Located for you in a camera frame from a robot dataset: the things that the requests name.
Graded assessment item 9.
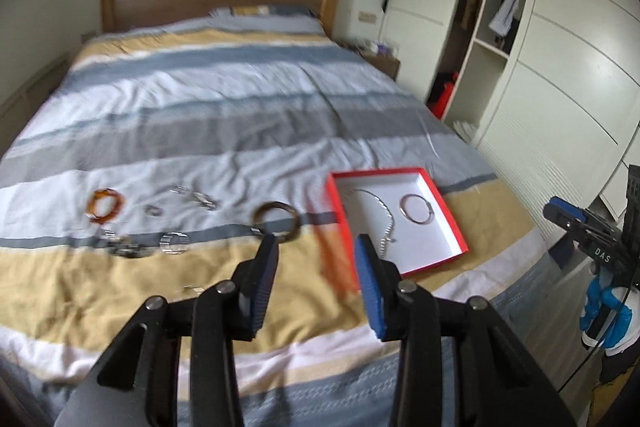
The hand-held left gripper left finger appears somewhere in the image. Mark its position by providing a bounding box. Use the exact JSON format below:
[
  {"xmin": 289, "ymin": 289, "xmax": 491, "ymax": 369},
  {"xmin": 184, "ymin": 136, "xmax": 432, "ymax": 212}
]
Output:
[{"xmin": 52, "ymin": 233, "xmax": 279, "ymax": 427}]

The white wardrobe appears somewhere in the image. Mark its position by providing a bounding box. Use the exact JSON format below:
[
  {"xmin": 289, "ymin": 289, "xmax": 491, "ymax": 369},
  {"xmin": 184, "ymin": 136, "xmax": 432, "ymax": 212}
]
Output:
[{"xmin": 382, "ymin": 0, "xmax": 640, "ymax": 220}]

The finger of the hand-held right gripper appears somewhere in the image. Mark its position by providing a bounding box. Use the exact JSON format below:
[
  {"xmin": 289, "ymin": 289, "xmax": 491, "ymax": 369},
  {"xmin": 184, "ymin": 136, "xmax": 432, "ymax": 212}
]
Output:
[
  {"xmin": 543, "ymin": 197, "xmax": 610, "ymax": 232},
  {"xmin": 565, "ymin": 221, "xmax": 622, "ymax": 254}
]

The striped blanket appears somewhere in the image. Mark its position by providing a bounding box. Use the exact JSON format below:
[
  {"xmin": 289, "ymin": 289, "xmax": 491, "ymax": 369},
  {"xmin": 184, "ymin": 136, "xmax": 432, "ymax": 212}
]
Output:
[{"xmin": 0, "ymin": 14, "xmax": 553, "ymax": 427}]

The silver chain necklace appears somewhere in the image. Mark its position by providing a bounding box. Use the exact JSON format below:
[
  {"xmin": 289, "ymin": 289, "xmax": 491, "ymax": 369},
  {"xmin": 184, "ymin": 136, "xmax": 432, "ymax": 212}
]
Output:
[{"xmin": 350, "ymin": 188, "xmax": 399, "ymax": 259}]

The black cable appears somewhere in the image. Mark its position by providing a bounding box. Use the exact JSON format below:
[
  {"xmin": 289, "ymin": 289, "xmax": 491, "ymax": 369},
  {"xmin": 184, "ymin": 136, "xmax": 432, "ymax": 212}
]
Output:
[{"xmin": 554, "ymin": 289, "xmax": 632, "ymax": 395}]

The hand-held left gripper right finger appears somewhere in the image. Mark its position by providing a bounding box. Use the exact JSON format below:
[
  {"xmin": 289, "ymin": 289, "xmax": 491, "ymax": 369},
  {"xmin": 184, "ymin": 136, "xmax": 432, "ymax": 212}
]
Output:
[{"xmin": 354, "ymin": 234, "xmax": 578, "ymax": 427}]

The brown bangle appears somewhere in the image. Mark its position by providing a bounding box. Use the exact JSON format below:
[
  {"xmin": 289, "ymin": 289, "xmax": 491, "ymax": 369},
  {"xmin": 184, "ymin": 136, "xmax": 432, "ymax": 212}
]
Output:
[{"xmin": 251, "ymin": 201, "xmax": 302, "ymax": 241}]

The wooden nightstand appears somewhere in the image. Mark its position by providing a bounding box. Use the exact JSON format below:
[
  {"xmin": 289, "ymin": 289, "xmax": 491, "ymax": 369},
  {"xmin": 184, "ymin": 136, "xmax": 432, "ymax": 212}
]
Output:
[{"xmin": 349, "ymin": 39, "xmax": 401, "ymax": 81}]

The striped pillow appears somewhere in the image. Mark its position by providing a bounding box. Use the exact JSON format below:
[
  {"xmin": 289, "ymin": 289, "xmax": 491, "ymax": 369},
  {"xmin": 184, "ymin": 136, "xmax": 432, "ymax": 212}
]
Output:
[{"xmin": 207, "ymin": 4, "xmax": 324, "ymax": 32}]

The large silver bangle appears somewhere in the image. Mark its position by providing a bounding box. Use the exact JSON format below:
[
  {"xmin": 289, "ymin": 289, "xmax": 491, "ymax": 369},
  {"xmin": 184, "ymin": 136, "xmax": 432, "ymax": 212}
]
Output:
[{"xmin": 399, "ymin": 193, "xmax": 434, "ymax": 224}]

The red bag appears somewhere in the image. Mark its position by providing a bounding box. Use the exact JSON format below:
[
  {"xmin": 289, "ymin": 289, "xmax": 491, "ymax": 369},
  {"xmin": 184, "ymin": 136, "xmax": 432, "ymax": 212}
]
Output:
[{"xmin": 431, "ymin": 74, "xmax": 459, "ymax": 120}]

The red jewelry box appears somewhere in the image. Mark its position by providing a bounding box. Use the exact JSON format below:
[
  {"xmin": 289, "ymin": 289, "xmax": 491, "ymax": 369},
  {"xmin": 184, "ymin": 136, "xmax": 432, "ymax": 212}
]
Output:
[{"xmin": 326, "ymin": 167, "xmax": 470, "ymax": 282}]

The person's right forearm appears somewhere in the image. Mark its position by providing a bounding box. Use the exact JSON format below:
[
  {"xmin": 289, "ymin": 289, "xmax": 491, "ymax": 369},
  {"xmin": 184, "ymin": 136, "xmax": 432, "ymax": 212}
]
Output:
[{"xmin": 597, "ymin": 347, "xmax": 640, "ymax": 385}]

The dark bead bracelet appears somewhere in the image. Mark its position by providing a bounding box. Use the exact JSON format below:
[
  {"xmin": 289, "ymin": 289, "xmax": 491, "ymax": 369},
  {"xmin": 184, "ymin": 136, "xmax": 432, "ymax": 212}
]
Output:
[{"xmin": 97, "ymin": 229, "xmax": 152, "ymax": 261}]

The silver link bracelet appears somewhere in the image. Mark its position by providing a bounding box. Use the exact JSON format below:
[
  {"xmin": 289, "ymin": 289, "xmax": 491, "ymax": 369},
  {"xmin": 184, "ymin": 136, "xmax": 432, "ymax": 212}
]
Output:
[{"xmin": 159, "ymin": 231, "xmax": 190, "ymax": 254}]

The amber bracelet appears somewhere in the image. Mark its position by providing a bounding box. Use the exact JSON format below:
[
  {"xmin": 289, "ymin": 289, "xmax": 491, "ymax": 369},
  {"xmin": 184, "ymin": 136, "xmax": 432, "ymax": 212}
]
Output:
[{"xmin": 85, "ymin": 188, "xmax": 127, "ymax": 224}]

